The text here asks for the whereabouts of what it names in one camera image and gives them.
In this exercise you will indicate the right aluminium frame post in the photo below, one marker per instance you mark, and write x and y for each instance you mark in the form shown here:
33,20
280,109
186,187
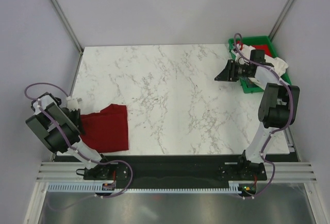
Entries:
281,18

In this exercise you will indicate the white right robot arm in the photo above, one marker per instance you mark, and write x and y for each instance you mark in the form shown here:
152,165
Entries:
278,106

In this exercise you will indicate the green plastic bin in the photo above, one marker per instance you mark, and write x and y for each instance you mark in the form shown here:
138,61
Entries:
260,40

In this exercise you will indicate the light blue cable duct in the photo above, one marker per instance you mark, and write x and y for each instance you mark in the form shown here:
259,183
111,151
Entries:
98,187

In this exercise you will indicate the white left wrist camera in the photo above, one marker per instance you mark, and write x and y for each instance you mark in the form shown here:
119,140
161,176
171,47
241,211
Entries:
73,104

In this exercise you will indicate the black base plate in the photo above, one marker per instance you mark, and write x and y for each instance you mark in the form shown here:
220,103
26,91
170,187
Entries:
176,170

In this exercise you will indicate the bright red t shirt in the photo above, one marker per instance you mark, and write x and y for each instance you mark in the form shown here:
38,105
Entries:
265,48

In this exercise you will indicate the left aluminium frame post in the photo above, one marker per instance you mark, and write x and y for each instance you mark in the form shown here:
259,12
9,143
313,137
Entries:
65,22

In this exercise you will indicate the white t shirt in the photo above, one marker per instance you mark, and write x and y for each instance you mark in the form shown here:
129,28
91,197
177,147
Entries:
279,64

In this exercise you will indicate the aluminium front rail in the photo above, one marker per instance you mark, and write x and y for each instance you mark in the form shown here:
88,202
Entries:
285,172

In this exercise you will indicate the dark red t shirt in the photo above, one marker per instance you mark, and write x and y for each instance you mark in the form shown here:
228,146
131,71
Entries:
106,131

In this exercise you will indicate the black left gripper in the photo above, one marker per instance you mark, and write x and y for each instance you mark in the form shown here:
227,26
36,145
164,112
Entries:
77,121

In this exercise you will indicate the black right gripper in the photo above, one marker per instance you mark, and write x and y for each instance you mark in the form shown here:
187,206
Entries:
228,74

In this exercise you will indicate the aluminium frame post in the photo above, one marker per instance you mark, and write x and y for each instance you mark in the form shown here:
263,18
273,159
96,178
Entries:
281,18
65,22

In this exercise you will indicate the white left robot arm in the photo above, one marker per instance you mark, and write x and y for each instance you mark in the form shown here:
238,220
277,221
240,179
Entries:
60,129

